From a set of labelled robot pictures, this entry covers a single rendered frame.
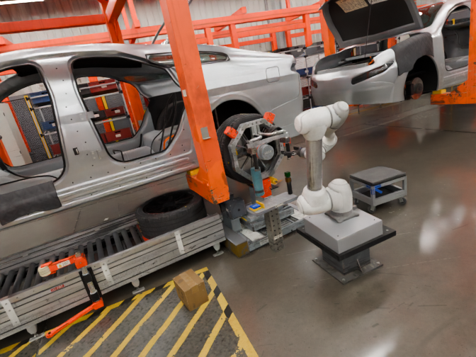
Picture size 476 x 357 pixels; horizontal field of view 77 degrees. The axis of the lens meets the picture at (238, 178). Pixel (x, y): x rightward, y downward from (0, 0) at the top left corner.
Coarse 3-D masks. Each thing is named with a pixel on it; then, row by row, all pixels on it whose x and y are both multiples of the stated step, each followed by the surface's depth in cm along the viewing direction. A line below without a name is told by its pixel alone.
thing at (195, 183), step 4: (200, 172) 271; (188, 176) 303; (192, 176) 297; (196, 176) 287; (200, 176) 275; (188, 180) 307; (192, 180) 295; (196, 180) 283; (200, 180) 278; (188, 184) 312; (192, 184) 300; (196, 184) 287; (200, 184) 275; (192, 188) 305; (196, 188) 292; (200, 188) 279; (204, 188) 268; (196, 192) 296; (200, 192) 283; (204, 192) 273; (204, 196) 277
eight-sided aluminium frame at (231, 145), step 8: (256, 120) 265; (264, 120) 269; (240, 128) 260; (240, 136) 261; (232, 144) 258; (280, 144) 282; (232, 152) 260; (280, 152) 284; (232, 160) 266; (280, 160) 286; (232, 168) 269; (272, 168) 285; (248, 176) 272; (264, 176) 281
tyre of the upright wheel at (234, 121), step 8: (232, 120) 271; (240, 120) 267; (248, 120) 271; (224, 128) 272; (224, 136) 265; (224, 144) 264; (224, 152) 266; (224, 160) 267; (224, 168) 275; (232, 176) 275; (240, 176) 278
